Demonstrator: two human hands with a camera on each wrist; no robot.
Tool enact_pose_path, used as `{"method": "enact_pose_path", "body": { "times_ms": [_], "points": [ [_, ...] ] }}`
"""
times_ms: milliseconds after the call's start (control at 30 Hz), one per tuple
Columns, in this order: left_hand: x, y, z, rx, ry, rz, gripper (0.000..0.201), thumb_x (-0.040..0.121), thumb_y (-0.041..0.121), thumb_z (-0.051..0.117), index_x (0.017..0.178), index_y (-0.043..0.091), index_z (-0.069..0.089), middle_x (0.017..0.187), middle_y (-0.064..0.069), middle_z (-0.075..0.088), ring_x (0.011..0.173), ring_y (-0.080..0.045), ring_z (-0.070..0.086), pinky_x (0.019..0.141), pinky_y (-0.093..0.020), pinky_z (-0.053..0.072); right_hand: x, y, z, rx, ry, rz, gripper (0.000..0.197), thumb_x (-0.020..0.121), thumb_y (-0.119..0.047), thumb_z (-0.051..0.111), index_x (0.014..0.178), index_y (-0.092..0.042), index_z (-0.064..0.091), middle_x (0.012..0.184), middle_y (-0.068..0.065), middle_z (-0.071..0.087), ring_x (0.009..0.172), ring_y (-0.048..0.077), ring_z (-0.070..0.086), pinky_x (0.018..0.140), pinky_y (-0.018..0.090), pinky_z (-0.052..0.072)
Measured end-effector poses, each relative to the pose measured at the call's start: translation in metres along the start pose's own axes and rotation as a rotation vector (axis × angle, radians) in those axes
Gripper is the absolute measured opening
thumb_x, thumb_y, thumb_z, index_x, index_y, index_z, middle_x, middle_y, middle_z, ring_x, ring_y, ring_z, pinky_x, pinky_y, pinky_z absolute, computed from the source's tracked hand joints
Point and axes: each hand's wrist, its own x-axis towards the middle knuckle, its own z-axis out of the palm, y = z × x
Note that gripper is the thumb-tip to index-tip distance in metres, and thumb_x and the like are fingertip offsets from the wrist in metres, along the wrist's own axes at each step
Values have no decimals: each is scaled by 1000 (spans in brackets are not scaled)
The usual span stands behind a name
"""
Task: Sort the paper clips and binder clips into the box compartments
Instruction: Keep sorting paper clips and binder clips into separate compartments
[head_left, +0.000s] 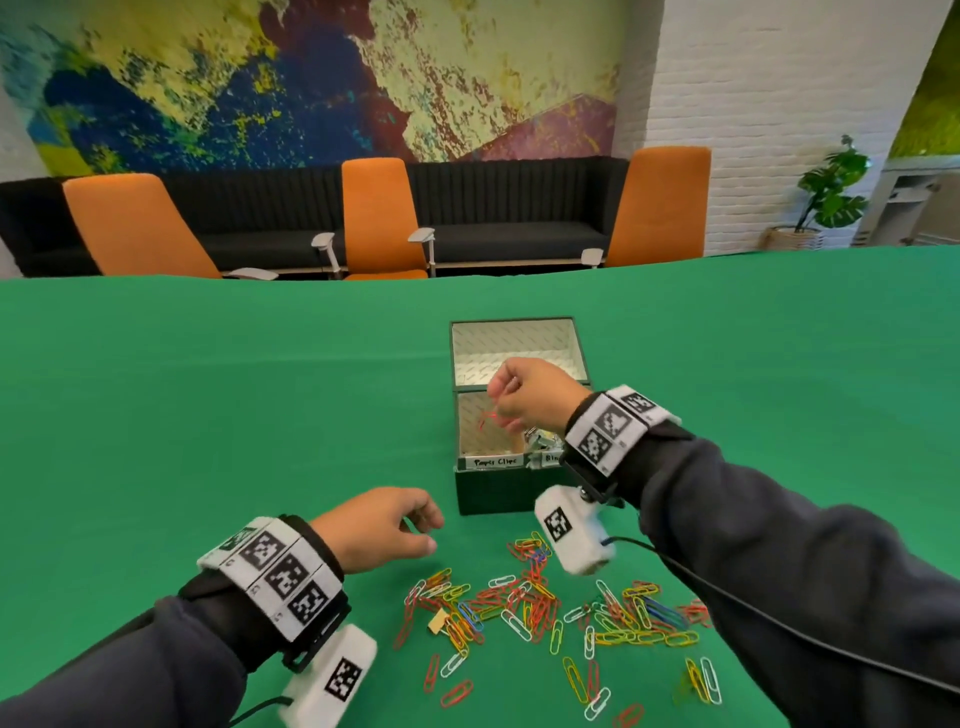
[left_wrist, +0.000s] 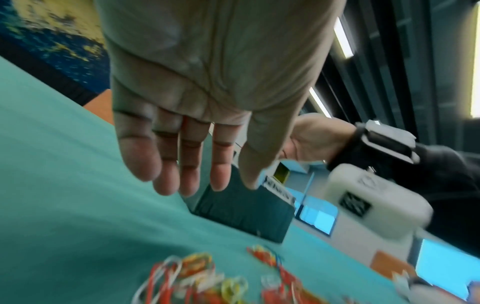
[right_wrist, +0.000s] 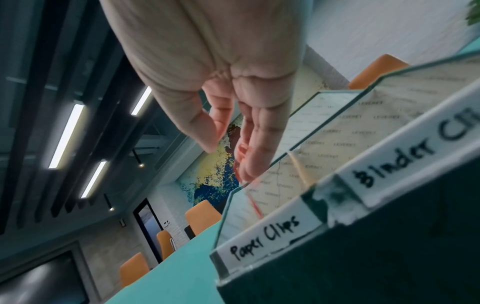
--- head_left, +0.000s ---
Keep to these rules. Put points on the person's right hand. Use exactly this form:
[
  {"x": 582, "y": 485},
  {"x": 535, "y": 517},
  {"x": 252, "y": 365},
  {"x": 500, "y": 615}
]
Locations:
[{"x": 540, "y": 394}]

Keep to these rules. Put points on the person's left hand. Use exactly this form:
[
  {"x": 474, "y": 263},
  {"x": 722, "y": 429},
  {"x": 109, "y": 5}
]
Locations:
[{"x": 375, "y": 529}]

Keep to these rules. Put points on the heap of sorted binder clips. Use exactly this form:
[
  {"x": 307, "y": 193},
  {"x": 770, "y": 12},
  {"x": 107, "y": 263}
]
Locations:
[{"x": 541, "y": 439}]

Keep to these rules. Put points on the red paper clip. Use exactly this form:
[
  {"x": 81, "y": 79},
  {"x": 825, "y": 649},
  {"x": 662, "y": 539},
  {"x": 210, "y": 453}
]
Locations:
[{"x": 491, "y": 418}]

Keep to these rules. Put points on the dark green divided box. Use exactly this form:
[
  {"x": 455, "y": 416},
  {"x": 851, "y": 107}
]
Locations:
[{"x": 510, "y": 491}]

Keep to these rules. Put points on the pile of coloured paper clips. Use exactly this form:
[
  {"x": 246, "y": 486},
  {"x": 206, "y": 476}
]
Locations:
[{"x": 525, "y": 600}]

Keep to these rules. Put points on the person's right forearm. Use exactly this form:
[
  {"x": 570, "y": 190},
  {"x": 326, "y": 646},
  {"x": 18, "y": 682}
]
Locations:
[{"x": 825, "y": 585}]

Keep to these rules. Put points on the person's left forearm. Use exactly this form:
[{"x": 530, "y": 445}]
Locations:
[{"x": 150, "y": 667}]

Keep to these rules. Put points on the right wrist marker band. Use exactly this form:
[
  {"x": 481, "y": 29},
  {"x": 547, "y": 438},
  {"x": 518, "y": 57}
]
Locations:
[{"x": 611, "y": 427}]

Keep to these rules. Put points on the wrist marker band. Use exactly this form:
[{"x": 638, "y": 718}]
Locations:
[
  {"x": 611, "y": 427},
  {"x": 277, "y": 574}
]

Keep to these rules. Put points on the left wrist marker band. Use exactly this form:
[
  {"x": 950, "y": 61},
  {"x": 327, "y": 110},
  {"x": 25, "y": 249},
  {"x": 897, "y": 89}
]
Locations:
[{"x": 277, "y": 574}]

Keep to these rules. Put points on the black bench sofa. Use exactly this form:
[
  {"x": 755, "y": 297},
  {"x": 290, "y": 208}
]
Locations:
[{"x": 517, "y": 202}]

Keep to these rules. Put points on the green table cloth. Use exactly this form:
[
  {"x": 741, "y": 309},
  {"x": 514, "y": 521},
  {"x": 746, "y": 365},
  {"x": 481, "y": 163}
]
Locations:
[{"x": 187, "y": 405}]

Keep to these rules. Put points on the orange chair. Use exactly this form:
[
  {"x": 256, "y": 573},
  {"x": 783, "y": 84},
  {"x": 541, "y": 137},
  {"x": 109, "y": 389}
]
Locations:
[
  {"x": 379, "y": 214},
  {"x": 135, "y": 225},
  {"x": 664, "y": 202}
]

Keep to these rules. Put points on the potted green plant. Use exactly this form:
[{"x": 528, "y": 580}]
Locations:
[{"x": 832, "y": 187}]

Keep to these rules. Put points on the white shelf unit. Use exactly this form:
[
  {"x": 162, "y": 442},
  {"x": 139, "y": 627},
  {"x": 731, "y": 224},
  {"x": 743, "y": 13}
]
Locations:
[{"x": 915, "y": 202}]

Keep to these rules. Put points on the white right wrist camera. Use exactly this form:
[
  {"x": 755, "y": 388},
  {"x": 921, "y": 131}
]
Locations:
[{"x": 574, "y": 529}]

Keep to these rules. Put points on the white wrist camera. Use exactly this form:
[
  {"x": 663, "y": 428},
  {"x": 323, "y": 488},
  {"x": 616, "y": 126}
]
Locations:
[
  {"x": 574, "y": 529},
  {"x": 334, "y": 679}
]

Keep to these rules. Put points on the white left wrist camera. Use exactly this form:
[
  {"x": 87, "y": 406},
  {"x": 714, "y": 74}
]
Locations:
[{"x": 334, "y": 679}]

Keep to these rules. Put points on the colourful wall mural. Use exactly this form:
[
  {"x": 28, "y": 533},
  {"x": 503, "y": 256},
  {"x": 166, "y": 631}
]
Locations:
[{"x": 262, "y": 75}]

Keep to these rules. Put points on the green yellow wall painting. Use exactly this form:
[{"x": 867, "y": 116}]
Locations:
[{"x": 934, "y": 90}]

